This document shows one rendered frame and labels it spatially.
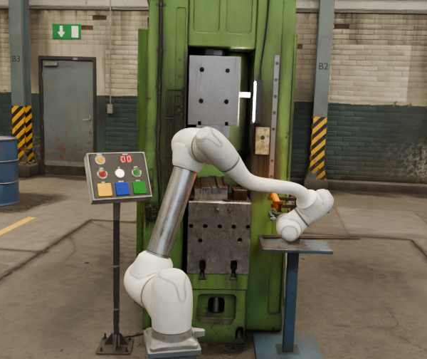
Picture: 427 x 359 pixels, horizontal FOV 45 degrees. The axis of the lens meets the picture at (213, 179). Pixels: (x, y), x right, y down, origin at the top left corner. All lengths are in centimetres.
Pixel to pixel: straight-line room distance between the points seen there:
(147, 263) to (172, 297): 23
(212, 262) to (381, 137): 633
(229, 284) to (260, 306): 37
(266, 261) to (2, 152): 471
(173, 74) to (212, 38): 32
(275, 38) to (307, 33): 576
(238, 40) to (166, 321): 185
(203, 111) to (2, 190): 472
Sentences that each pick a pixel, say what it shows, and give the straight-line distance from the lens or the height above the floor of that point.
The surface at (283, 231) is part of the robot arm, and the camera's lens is 228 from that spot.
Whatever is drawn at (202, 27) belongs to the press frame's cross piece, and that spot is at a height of 194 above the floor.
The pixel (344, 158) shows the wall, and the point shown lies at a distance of 907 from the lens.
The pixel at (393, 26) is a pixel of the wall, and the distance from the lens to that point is 919.
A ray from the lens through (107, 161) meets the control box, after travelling 297.
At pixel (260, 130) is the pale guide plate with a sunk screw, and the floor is 133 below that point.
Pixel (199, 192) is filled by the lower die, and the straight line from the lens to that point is 312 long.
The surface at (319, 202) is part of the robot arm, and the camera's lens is 230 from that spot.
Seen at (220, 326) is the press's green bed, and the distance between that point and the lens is 333.
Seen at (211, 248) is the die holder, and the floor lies 63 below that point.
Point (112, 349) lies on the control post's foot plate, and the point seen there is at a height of 1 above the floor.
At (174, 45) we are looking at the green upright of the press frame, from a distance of 321.
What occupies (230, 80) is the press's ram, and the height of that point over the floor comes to 163.
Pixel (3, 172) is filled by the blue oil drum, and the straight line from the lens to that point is 736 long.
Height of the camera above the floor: 154
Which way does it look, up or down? 9 degrees down
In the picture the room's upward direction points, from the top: 2 degrees clockwise
